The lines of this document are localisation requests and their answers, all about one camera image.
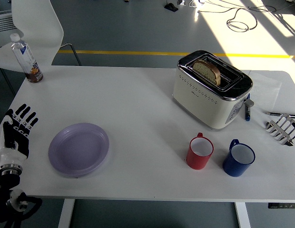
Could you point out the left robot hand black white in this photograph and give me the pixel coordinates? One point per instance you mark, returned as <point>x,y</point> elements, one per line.
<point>17,142</point>

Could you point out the purple round plate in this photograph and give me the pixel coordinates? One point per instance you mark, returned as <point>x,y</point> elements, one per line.
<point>78,149</point>

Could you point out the brown bread slice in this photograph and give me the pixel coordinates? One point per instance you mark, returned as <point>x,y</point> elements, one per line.
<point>207,70</point>

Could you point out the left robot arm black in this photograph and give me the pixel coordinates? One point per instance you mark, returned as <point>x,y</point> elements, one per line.
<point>7,184</point>

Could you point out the clear plastic drink bottle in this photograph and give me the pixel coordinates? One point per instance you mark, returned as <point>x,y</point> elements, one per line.
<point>25,57</point>

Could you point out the white table leg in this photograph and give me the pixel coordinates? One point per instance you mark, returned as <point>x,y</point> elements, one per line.
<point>242,215</point>
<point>66,213</point>

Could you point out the white plastic chair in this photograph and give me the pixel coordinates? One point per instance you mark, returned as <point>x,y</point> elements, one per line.
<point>35,26</point>

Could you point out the white slatted panel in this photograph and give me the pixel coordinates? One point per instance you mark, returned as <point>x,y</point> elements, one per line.
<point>3,23</point>

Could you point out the red enamel mug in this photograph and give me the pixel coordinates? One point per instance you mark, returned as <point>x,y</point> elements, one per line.
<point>197,161</point>

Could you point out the cream toaster with chrome top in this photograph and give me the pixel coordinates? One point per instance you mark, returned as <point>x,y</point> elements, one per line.
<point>197,97</point>

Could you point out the black floor object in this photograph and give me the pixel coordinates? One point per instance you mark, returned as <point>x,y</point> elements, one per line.
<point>171,7</point>

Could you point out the blue enamel mug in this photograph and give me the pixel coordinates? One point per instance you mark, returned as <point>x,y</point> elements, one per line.
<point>234,167</point>

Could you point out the blue marker pen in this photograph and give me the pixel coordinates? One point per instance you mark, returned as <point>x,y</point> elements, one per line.
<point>247,114</point>

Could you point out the white paper sheet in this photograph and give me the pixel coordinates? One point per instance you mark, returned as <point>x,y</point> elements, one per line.
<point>266,92</point>

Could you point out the silver black pen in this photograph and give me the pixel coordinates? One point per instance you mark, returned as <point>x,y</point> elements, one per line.
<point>274,114</point>

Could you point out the silver toast rack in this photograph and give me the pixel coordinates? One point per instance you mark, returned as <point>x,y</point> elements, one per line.
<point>282,131</point>

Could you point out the black table control panel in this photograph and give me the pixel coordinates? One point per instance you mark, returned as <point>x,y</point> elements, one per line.
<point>283,206</point>

